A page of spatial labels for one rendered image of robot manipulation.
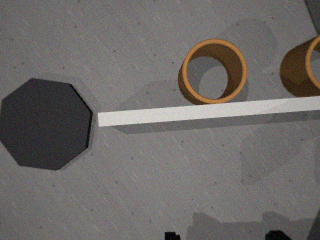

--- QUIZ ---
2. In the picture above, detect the bronze bushing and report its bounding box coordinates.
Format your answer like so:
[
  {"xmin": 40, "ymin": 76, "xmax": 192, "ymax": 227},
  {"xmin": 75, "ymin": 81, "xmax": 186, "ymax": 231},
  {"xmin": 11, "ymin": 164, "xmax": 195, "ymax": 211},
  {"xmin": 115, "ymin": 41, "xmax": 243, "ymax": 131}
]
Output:
[
  {"xmin": 280, "ymin": 35, "xmax": 320, "ymax": 98},
  {"xmin": 178, "ymin": 39, "xmax": 247, "ymax": 105}
]

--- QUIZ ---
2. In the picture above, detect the grey round turntable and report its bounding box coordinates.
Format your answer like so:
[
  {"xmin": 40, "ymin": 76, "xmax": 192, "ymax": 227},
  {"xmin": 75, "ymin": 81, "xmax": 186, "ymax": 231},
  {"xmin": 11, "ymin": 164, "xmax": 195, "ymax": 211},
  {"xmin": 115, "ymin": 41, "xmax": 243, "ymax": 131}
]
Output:
[{"xmin": 0, "ymin": 0, "xmax": 320, "ymax": 240}]

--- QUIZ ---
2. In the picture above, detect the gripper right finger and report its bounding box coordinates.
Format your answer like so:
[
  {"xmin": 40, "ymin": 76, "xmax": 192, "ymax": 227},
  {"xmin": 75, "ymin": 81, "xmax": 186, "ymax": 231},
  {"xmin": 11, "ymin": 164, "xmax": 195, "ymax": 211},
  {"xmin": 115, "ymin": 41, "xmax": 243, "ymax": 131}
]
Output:
[{"xmin": 265, "ymin": 230, "xmax": 292, "ymax": 240}]

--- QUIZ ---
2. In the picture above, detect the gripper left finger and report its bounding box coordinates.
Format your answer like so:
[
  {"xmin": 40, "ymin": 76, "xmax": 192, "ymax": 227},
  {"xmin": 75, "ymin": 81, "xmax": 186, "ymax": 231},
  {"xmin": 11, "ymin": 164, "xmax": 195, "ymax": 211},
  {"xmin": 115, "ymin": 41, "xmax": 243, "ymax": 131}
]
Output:
[{"xmin": 165, "ymin": 232, "xmax": 181, "ymax": 240}]

